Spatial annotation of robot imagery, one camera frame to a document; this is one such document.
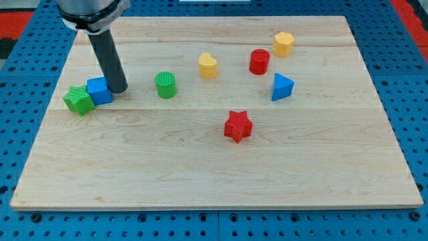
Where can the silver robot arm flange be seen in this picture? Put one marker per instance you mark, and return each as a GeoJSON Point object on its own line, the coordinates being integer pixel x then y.
{"type": "Point", "coordinates": [92, 16]}

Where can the blue cube block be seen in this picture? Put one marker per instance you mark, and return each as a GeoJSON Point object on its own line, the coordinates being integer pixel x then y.
{"type": "Point", "coordinates": [98, 90]}

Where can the red star block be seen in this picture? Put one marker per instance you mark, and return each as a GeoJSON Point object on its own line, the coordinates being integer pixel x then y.
{"type": "Point", "coordinates": [238, 126]}

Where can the light wooden board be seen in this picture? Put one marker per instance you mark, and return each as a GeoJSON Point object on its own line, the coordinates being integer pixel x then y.
{"type": "Point", "coordinates": [328, 146]}

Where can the yellow heart block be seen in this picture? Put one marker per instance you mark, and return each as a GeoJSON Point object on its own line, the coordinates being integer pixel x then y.
{"type": "Point", "coordinates": [207, 66]}

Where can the green cylinder block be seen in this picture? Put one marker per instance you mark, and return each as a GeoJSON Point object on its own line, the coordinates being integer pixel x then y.
{"type": "Point", "coordinates": [165, 84]}

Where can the blue triangle block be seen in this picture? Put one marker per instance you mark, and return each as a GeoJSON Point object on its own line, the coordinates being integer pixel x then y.
{"type": "Point", "coordinates": [282, 87]}

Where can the red cylinder block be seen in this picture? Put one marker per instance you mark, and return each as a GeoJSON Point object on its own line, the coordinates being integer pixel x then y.
{"type": "Point", "coordinates": [259, 61]}

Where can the yellow hexagon block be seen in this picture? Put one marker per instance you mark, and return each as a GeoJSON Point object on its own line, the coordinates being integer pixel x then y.
{"type": "Point", "coordinates": [283, 44]}

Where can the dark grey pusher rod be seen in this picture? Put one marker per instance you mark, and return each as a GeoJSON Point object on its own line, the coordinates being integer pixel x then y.
{"type": "Point", "coordinates": [105, 50]}

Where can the green star block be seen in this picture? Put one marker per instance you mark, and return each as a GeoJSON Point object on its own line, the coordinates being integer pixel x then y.
{"type": "Point", "coordinates": [78, 100]}

